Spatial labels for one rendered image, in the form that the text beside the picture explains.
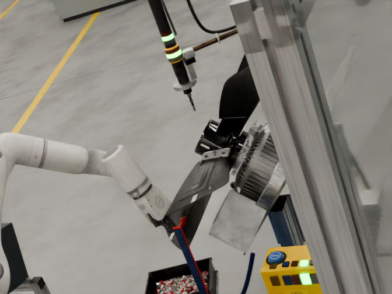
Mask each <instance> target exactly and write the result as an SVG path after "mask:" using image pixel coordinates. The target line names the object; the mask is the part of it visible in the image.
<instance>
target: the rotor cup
mask: <svg viewBox="0 0 392 294"><path fill-rule="evenodd" d="M211 124H213V125H215V126H218V125H219V122H217V121H215V120H209V121H208V123H207V125H206V127H205V129H204V131H203V133H202V135H201V137H200V139H199V141H198V143H197V145H196V147H195V150H194V151H195V153H196V154H198V155H200V156H202V155H203V153H205V152H209V151H212V150H218V149H224V148H230V150H231V151H232V152H231V154H230V156H229V157H230V158H229V172H230V171H231V169H232V167H233V165H234V163H235V161H236V159H237V157H238V155H239V153H240V151H241V149H242V147H243V145H244V143H245V141H246V139H247V136H248V134H249V133H248V132H246V131H243V132H242V133H241V135H240V136H238V137H236V136H234V135H233V133H223V134H216V133H215V132H216V129H217V128H216V127H213V126H211ZM201 144H204V145H206V146H208V147H210V149H207V148H205V147H203V146H201Z"/></svg>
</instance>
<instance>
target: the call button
mask: <svg viewBox="0 0 392 294"><path fill-rule="evenodd" d="M283 258H284V255H283V253H282V252H281V251H274V252H271V254H270V255H269V256H268V260H269V262H270V263H278V262H280V261H282V260H283Z"/></svg>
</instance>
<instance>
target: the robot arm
mask: <svg viewBox="0 0 392 294"><path fill-rule="evenodd" d="M14 165H23V166H29V167H35V168H39V169H46V170H52V171H56V172H63V173H69V174H95V175H100V176H108V177H114V178H115V180H116V181H117V182H118V184H119V185H120V186H121V187H122V188H123V190H124V191H125V192H126V193H127V194H128V196H129V197H130V198H132V199H133V200H134V202H135V203H136V205H137V207H138V209H139V210H140V212H141V213H142V214H143V216H144V217H145V218H146V220H147V221H148V222H149V223H150V224H154V226H155V227H158V226H160V225H161V226H163V227H164V228H165V229H166V230H167V232H168V233H169V234H171V233H174V230H173V227H177V226H176V224H175V223H174V222H173V221H172V219H171V216H170V215H169V216H167V215H166V214H167V212H168V210H169V207H170V201H169V200H168V199H167V197H166V196H165V195H164V193H162V192H161V191H160V190H159V189H158V188H157V186H155V185H154V184H153V183H151V181H150V179H149V178H148V177H147V175H146V174H145V173H144V172H143V170H142V169H141V168H140V167H139V165H138V164H137V163H136V161H135V160H134V159H133V158H132V156H131V155H130V154H129V153H128V151H127V150H126V149H125V148H124V147H123V145H117V146H115V147H113V148H112V149H110V150H109V151H108V152H106V151H103V150H98V149H93V148H87V147H82V146H76V145H71V144H68V143H63V142H58V141H52V140H49V139H44V138H38V137H35V136H29V135H23V134H17V133H12V132H6V133H2V134H0V294H7V293H8V290H9V286H10V281H11V273H10V269H9V264H8V261H7V259H6V256H5V253H4V251H3V248H2V243H1V218H2V207H3V203H4V195H5V187H6V181H7V179H8V177H9V175H10V173H11V171H12V169H13V167H14Z"/></svg>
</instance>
